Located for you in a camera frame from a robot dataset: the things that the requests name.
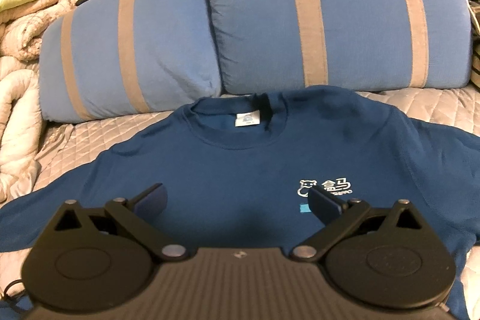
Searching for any blue striped pillow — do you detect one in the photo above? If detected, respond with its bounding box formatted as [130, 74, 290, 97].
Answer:
[39, 0, 221, 124]
[210, 0, 471, 94]

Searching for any white folded quilt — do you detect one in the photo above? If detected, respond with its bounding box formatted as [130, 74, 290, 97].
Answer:
[1, 0, 77, 205]

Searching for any right blue striped pillow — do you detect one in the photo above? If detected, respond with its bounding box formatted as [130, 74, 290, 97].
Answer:
[210, 0, 471, 94]

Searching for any dark blue sweatshirt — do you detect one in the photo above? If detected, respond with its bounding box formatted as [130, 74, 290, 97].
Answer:
[1, 87, 479, 319]

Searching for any black elastic cord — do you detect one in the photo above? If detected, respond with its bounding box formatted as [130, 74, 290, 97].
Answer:
[0, 279, 29, 313]

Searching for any left blue striped pillow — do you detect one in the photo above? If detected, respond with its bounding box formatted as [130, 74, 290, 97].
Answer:
[39, 0, 221, 124]

